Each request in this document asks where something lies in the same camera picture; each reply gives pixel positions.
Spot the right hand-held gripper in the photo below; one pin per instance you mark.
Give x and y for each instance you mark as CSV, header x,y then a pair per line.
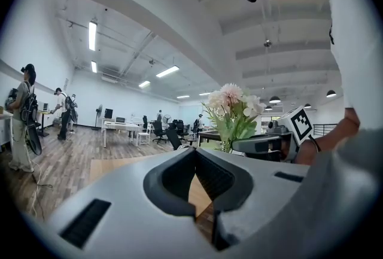
x,y
300,124

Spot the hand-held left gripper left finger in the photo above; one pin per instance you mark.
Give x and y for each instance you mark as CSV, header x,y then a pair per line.
x,y
134,222

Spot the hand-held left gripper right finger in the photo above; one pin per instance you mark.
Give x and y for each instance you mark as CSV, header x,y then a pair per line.
x,y
263,180

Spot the pink and white flowers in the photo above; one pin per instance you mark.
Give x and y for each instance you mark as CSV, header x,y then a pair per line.
x,y
230,96

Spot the person's right forearm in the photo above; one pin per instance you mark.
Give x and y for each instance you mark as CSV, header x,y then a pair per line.
x,y
329,138

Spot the black pendant lamp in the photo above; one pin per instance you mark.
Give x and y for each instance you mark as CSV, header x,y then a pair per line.
x,y
274,100
307,106
330,94
268,108

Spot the dark table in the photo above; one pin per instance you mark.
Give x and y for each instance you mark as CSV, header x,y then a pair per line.
x,y
209,133

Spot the wooden table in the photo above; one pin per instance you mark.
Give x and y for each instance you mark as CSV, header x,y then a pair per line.
x,y
104,166

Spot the black metal railing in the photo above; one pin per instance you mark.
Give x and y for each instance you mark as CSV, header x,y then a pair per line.
x,y
326,127

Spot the white chair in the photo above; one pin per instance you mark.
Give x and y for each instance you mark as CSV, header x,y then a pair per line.
x,y
144,135

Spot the group of black office chairs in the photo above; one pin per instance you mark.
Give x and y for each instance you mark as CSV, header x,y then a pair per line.
x,y
158,130

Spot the white table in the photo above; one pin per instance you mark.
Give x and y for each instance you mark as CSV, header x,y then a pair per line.
x,y
119,125

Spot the black standing fan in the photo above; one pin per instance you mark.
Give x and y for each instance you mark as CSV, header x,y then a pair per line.
x,y
99,109
166,118

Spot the black monitor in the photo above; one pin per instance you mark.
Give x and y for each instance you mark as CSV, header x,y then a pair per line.
x,y
120,120
108,113

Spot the round metal ceiling fixture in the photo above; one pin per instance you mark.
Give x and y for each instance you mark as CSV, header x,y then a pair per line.
x,y
267,43

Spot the small yellow desk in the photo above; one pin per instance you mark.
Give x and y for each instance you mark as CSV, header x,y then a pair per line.
x,y
44,114

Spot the white t-shirt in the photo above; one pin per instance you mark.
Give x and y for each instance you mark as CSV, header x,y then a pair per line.
x,y
356,42

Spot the white desk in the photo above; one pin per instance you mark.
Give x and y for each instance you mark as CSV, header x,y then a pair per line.
x,y
6,120

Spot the group of ceiling strip lights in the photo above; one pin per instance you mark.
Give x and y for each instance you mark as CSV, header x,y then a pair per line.
x,y
92,36

